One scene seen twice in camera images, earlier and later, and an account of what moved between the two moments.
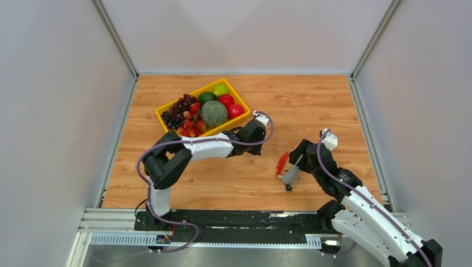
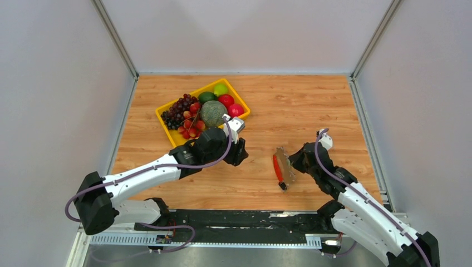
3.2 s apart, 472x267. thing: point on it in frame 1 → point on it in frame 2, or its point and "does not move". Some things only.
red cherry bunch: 192,126 does not move
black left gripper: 257,151 → 239,153
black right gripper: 295,154 does not move
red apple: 226,99 does not move
